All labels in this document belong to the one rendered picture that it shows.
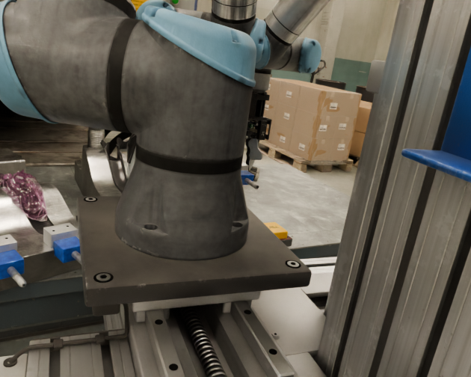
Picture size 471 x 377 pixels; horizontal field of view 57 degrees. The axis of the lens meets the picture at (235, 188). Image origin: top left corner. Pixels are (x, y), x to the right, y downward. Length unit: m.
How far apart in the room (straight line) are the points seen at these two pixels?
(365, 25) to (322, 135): 5.31
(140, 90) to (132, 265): 0.16
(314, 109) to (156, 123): 4.48
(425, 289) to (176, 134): 0.25
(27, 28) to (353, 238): 0.36
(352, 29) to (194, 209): 9.40
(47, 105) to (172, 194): 0.15
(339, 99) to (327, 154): 0.63
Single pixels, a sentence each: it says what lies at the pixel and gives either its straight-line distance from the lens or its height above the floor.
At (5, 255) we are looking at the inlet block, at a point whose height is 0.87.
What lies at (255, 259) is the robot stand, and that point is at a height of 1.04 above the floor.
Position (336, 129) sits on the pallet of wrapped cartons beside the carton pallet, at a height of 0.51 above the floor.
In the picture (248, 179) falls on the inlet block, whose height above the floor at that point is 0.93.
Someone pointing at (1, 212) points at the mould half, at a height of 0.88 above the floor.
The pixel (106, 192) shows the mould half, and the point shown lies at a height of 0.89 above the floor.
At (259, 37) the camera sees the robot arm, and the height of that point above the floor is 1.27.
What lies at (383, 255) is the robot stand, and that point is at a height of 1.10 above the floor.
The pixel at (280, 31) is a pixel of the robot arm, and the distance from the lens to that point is 0.88.
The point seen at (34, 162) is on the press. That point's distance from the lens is 1.61.
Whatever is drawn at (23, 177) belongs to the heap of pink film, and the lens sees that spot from 1.02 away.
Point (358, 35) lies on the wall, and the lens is 9.87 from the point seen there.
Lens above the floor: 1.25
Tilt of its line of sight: 18 degrees down
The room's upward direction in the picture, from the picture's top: 8 degrees clockwise
